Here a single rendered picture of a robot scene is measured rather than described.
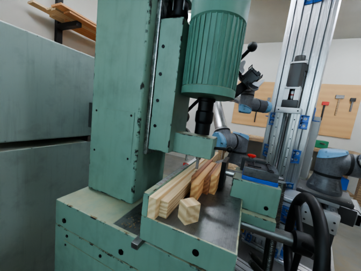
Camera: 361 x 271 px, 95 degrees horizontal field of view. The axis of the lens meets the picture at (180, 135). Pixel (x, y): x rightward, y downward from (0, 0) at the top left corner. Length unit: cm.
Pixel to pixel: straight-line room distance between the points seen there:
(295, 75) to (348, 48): 298
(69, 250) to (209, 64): 73
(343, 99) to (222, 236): 379
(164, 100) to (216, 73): 18
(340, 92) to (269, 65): 126
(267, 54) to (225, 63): 354
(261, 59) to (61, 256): 396
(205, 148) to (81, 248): 51
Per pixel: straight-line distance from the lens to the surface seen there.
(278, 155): 128
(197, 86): 49
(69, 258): 78
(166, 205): 40
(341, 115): 402
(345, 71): 413
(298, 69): 129
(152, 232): 43
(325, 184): 116
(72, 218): 69
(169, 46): 58
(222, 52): 52
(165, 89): 55
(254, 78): 88
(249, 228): 63
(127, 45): 62
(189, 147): 55
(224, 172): 58
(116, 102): 61
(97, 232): 62
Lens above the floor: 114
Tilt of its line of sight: 8 degrees down
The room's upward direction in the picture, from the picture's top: 7 degrees clockwise
